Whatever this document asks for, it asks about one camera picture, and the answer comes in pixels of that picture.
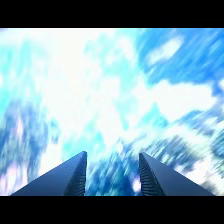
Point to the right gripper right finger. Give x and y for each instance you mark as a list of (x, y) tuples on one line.
[(163, 181)]

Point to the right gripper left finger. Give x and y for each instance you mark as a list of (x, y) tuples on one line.
[(63, 180)]

